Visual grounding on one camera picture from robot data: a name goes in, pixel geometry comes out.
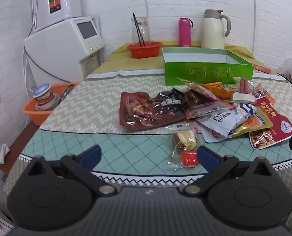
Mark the clear peanut packet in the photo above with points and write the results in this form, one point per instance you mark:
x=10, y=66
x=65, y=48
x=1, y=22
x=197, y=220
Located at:
x=197, y=87

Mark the pink thermos bottle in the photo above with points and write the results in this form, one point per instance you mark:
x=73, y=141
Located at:
x=184, y=32

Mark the white wall pipe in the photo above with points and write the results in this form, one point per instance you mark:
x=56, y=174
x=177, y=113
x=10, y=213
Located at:
x=254, y=17

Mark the red nut packet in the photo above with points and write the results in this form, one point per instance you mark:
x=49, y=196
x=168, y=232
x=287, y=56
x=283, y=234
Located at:
x=271, y=125

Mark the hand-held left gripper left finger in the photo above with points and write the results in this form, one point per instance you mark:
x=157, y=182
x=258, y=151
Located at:
x=90, y=153

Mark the glass pitcher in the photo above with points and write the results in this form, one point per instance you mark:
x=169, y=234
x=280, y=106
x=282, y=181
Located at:
x=141, y=30

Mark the brown clear snack packet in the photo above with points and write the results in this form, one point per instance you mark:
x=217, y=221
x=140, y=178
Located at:
x=195, y=99

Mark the yellow snack packet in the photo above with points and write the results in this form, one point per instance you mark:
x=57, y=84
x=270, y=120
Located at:
x=246, y=126

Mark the stacked cups in basin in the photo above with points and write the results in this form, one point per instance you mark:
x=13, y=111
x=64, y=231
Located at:
x=43, y=97

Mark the green cardboard box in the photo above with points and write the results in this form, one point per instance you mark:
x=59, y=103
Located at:
x=205, y=72

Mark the red plastic basket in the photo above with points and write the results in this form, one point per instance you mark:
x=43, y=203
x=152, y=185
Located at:
x=144, y=49

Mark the cream thermal carafe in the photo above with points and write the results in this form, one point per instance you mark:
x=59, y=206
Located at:
x=213, y=32

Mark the pastry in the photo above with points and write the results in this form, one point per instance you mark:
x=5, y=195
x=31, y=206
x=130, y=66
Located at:
x=184, y=139

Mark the orange foil snack packet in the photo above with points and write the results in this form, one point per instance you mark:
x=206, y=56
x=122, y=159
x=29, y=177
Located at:
x=265, y=92

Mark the red sausage pack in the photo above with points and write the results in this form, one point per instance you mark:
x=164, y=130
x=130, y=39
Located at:
x=245, y=86

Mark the black chopsticks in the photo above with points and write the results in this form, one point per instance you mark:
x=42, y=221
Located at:
x=138, y=29

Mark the small white snack packet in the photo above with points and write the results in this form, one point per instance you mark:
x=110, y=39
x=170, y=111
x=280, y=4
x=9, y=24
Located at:
x=243, y=97

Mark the white and blue snack packet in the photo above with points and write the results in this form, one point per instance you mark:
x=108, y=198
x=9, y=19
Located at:
x=219, y=123

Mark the metal lid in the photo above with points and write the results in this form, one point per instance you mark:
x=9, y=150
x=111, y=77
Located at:
x=65, y=94

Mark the yellow tablecloth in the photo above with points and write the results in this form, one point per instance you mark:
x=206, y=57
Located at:
x=141, y=64

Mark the dark red snack packet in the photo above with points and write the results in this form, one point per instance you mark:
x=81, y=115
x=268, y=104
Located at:
x=138, y=110

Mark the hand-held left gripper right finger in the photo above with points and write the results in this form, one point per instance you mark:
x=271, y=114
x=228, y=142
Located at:
x=207, y=156

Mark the orange plastic basin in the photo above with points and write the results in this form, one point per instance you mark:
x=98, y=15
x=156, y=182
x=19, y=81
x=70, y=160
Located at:
x=36, y=114

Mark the white wall water purifier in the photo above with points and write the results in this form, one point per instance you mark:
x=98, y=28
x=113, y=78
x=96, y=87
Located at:
x=58, y=0

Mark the black snack packet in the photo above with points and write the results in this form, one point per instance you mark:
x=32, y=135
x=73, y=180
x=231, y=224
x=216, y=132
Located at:
x=171, y=100

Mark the beige zigzag tablecloth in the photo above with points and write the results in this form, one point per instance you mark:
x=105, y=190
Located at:
x=86, y=103

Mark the white water dispenser with screen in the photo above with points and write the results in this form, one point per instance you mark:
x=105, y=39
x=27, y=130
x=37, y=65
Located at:
x=57, y=51

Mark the red envelope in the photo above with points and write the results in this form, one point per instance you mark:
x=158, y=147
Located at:
x=262, y=69

